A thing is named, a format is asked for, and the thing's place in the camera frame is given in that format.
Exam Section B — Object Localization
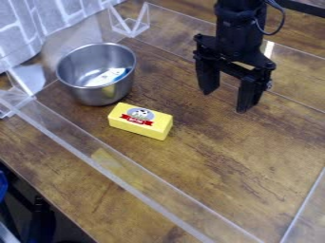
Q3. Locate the yellow butter block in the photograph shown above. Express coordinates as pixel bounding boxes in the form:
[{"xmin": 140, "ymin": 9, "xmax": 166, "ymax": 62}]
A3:
[{"xmin": 109, "ymin": 103, "xmax": 173, "ymax": 140}]

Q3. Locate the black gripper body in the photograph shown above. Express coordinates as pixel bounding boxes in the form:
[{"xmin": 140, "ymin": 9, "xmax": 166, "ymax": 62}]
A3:
[{"xmin": 193, "ymin": 0, "xmax": 273, "ymax": 74}]

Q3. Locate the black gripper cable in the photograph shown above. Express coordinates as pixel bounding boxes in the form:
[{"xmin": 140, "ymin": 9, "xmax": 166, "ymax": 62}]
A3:
[{"xmin": 253, "ymin": 0, "xmax": 288, "ymax": 37}]

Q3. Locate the white brick pattern cloth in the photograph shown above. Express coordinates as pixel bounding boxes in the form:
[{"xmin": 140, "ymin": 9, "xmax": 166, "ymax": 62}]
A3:
[{"xmin": 0, "ymin": 0, "xmax": 126, "ymax": 74}]

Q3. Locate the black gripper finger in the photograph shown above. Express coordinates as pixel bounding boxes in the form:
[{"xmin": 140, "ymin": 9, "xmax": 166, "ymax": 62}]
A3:
[
  {"xmin": 237, "ymin": 71, "xmax": 273, "ymax": 113},
  {"xmin": 194, "ymin": 55, "xmax": 220, "ymax": 95}
]

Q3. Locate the clear acrylic barrier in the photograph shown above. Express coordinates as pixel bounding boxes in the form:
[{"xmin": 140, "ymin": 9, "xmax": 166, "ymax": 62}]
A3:
[{"xmin": 0, "ymin": 0, "xmax": 325, "ymax": 243}]

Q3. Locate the silver metal pot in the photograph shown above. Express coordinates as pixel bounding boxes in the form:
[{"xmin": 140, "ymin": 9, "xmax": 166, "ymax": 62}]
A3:
[{"xmin": 57, "ymin": 43, "xmax": 138, "ymax": 106}]

